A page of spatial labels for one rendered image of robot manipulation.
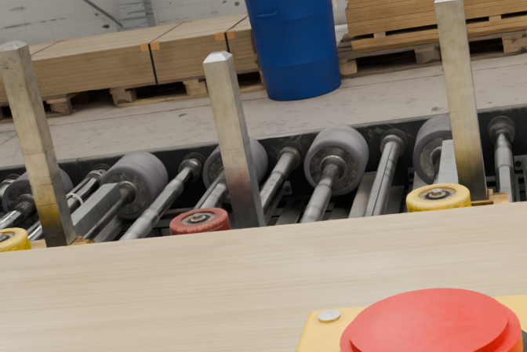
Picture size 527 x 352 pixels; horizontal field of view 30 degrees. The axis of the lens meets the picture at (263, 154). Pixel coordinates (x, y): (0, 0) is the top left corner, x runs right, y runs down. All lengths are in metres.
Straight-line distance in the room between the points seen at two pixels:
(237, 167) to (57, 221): 0.30
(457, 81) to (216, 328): 0.49
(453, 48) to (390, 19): 4.85
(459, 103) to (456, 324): 1.10
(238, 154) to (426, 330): 1.16
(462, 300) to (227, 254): 0.98
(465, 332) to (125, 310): 0.91
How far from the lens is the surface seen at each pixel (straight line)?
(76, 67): 6.73
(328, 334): 0.25
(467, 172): 1.34
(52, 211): 1.50
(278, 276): 1.11
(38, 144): 1.47
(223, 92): 1.36
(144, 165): 1.89
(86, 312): 1.13
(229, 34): 6.31
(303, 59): 5.81
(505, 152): 1.69
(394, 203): 1.82
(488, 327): 0.22
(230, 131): 1.37
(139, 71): 6.56
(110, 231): 1.89
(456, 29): 1.29
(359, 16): 6.16
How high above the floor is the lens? 1.33
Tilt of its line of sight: 16 degrees down
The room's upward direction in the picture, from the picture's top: 11 degrees counter-clockwise
